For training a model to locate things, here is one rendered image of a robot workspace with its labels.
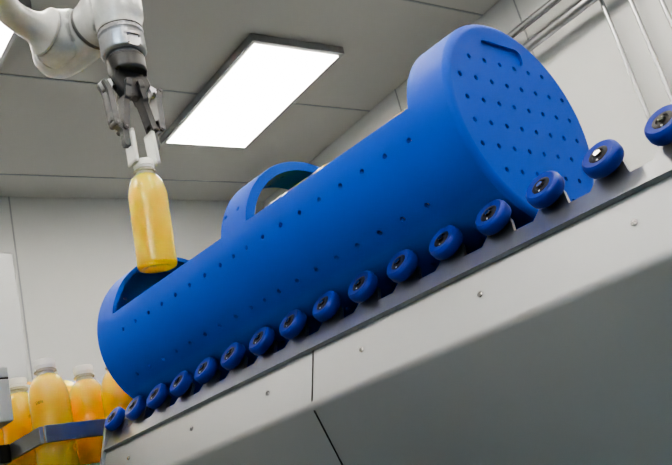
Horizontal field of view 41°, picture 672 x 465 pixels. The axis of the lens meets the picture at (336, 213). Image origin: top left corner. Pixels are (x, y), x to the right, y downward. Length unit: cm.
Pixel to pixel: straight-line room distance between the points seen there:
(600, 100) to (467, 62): 396
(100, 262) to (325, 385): 554
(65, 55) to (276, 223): 82
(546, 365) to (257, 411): 48
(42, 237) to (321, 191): 548
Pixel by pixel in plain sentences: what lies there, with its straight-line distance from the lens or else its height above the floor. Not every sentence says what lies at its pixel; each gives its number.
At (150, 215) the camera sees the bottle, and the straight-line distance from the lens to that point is 164.
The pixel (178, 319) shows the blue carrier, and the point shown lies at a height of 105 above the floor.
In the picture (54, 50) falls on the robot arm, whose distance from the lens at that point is 192.
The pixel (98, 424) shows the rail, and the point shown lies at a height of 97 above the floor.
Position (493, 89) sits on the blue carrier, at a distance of 112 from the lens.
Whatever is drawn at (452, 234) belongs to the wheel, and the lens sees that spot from 106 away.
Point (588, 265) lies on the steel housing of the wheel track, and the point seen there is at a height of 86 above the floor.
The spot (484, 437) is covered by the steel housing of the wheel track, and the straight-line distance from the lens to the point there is 105.
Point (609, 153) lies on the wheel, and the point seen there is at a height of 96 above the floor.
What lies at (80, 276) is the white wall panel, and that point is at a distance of 657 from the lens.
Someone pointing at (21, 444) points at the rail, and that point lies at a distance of 179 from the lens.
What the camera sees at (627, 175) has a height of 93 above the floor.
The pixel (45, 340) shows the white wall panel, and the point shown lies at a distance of 633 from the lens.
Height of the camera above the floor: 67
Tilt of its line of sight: 19 degrees up
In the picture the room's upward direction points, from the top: 15 degrees counter-clockwise
